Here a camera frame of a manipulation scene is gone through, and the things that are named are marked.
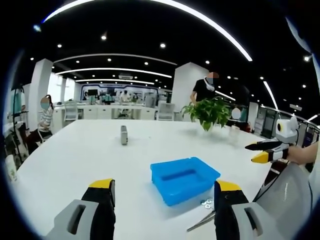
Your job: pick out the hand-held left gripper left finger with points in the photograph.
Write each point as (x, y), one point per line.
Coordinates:
(100, 207)

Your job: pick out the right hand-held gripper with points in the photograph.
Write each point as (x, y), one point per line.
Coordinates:
(286, 132)

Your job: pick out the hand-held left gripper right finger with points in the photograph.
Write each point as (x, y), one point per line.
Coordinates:
(231, 210)

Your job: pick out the silver metal tweezers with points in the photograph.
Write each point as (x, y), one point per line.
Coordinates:
(201, 222)

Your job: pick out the blue plastic container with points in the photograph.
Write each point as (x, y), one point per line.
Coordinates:
(183, 180)

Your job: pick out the person's right forearm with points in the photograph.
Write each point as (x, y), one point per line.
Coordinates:
(303, 153)

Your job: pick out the grey mesh office chair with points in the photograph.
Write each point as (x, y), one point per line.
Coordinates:
(285, 197)

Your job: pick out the white table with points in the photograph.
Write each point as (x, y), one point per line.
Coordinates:
(75, 160)

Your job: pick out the person's body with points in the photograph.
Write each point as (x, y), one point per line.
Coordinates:
(315, 190)

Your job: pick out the green potted plant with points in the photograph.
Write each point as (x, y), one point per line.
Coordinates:
(208, 112)

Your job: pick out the grey box-shaped device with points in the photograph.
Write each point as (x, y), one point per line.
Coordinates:
(124, 136)

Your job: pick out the long white desk row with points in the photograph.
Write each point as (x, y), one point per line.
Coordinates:
(107, 111)

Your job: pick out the white office chair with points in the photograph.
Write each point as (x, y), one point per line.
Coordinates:
(166, 112)
(71, 111)

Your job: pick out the black equipment stand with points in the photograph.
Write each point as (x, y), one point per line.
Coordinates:
(16, 120)

